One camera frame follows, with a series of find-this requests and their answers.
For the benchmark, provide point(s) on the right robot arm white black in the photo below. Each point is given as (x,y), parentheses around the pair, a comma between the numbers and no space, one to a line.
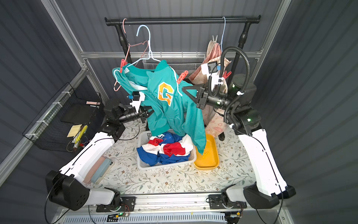
(269,189)

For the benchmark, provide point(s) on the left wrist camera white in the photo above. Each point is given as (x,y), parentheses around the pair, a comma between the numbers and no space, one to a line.
(135,99)

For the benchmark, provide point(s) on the pink wire hanger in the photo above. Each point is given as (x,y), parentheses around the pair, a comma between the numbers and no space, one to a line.
(128,45)

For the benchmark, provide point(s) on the white perforated laundry basket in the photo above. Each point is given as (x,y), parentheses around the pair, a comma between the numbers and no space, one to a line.
(143,138)

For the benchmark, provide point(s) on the blue red white jacket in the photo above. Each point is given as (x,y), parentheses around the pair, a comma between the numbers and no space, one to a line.
(167,148)

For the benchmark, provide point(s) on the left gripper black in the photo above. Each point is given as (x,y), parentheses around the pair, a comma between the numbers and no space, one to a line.
(142,114)

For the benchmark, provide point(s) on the pink and teal flat cases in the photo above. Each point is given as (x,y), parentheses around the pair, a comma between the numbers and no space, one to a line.
(98,171)

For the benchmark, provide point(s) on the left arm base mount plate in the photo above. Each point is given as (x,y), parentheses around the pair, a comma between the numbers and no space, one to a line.
(119,204)

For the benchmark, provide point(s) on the black clothes rack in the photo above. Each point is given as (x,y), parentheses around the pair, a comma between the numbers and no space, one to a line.
(181,20)

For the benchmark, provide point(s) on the black wire mesh basket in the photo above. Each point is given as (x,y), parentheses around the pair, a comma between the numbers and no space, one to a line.
(75,106)

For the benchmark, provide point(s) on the yellow sticky notepad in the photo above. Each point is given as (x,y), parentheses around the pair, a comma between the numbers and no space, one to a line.
(75,129)

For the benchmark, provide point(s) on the yellow plastic tray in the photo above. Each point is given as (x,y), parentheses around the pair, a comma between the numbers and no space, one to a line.
(211,161)

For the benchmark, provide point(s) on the green jacket orange letter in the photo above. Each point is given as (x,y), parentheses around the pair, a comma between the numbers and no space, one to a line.
(173,109)

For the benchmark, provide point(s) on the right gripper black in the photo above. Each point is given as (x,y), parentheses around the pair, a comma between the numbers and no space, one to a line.
(201,96)

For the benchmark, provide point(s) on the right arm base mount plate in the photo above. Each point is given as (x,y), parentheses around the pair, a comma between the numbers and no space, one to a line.
(219,201)

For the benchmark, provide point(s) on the white mesh hanging cup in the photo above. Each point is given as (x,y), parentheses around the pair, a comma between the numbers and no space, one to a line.
(178,64)

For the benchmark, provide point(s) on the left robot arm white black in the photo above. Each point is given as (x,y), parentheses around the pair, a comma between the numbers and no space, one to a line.
(66,187)

